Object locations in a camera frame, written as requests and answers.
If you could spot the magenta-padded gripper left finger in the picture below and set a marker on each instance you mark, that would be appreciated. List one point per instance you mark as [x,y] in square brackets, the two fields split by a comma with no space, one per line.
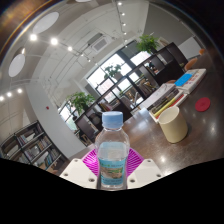
[78,171]

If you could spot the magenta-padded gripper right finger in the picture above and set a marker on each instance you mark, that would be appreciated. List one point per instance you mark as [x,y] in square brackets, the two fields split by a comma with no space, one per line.
[146,171]

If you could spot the clear blue-capped water bottle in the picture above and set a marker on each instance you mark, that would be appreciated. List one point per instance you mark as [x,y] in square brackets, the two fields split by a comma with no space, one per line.
[112,156]

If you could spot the tall bookshelf with books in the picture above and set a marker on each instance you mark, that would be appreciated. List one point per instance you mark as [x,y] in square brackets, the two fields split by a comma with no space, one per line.
[33,146]

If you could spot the cream ceramic mug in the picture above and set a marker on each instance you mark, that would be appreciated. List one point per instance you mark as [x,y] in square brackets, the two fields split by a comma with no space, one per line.
[175,128]

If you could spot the large flat white book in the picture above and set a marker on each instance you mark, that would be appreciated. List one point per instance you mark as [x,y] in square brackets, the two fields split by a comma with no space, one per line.
[155,116]

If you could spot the yellow-spined book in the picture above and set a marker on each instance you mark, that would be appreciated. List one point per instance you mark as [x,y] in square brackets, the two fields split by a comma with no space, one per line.
[165,106]

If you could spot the red fire alarm button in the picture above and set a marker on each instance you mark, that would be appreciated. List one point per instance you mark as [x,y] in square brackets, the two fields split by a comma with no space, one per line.
[47,107]

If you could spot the potted green plant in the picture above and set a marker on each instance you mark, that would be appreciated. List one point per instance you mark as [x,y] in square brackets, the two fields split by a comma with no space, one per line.
[147,42]
[113,70]
[80,100]

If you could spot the dark-spined book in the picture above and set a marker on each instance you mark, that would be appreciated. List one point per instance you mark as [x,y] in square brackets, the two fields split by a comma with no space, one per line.
[163,101]

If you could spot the white-covered book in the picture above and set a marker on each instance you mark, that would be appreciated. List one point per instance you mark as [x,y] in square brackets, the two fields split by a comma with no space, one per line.
[158,95]

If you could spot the red-spined thin book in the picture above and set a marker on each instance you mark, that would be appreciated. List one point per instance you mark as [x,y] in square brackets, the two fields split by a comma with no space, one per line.
[180,100]

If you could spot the flat round red coaster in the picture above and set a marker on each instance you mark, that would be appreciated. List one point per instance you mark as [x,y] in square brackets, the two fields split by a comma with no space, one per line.
[202,104]

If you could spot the low dark shelf unit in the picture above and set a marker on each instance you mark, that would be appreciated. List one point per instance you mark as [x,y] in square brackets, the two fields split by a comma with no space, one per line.
[166,71]

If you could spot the ceiling air conditioner unit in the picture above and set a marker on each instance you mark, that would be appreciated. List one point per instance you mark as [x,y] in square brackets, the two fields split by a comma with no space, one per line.
[100,42]

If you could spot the ceiling lights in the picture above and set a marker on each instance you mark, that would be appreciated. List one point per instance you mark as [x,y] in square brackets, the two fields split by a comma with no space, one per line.
[54,41]

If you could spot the white wall radiator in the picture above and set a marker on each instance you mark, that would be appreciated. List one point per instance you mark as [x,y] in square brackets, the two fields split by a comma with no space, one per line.
[190,47]

